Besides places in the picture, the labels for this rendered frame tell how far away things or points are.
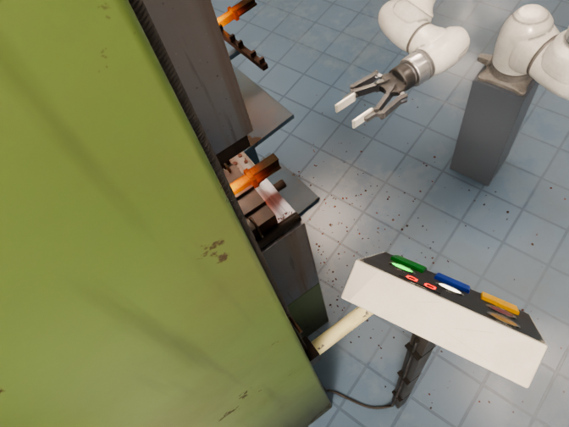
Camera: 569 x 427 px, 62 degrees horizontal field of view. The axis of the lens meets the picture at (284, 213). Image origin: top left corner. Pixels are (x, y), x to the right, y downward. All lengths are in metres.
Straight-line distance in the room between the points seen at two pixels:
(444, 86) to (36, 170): 2.57
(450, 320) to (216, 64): 0.57
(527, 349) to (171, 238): 0.62
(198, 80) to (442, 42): 0.89
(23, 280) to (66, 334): 0.11
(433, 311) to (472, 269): 1.36
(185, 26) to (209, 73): 0.09
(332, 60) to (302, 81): 0.23
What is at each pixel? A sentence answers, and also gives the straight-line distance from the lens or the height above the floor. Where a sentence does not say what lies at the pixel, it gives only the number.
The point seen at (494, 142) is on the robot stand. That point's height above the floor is 0.31.
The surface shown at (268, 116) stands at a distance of 1.80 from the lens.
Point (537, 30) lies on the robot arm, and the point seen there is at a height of 0.85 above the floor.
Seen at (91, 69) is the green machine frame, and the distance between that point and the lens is 0.33.
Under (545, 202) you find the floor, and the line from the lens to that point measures 2.46.
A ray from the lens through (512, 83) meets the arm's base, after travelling 1.99.
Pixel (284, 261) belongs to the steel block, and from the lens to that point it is 1.35.
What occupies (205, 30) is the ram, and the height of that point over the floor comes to 1.60.
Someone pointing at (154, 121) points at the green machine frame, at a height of 1.76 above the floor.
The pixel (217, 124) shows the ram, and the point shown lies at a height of 1.43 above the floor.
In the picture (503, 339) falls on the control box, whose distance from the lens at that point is 0.88.
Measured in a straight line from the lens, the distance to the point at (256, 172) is 1.24.
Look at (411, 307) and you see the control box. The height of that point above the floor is 1.18.
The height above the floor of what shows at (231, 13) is 0.95.
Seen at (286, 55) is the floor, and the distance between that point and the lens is 3.04.
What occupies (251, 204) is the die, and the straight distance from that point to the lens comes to 1.22.
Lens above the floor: 2.02
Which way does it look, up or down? 60 degrees down
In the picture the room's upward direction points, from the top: 18 degrees counter-clockwise
